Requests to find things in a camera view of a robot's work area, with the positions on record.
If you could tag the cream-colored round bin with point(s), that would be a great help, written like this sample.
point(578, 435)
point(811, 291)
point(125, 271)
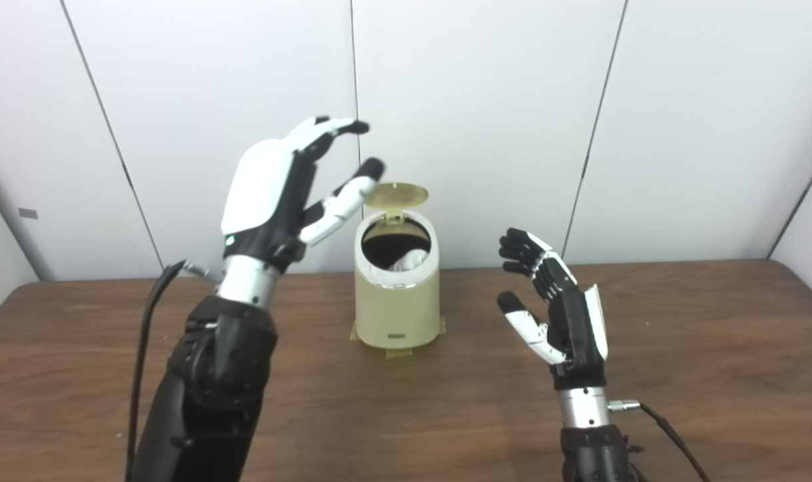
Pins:
point(395, 311)

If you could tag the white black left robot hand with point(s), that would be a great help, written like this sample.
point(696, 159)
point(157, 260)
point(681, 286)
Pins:
point(258, 194)

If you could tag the cream round bin lid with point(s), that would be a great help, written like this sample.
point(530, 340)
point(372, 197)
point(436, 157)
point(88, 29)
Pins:
point(399, 195)

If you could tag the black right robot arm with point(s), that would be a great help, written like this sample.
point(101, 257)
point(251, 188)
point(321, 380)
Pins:
point(590, 448)

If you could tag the small white plastic bottle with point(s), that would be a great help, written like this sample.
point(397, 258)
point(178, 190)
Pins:
point(412, 260)

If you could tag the small grey wall tag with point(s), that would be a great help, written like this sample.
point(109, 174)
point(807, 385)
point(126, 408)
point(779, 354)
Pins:
point(28, 213)

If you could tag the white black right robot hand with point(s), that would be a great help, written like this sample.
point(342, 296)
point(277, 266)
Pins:
point(576, 335)

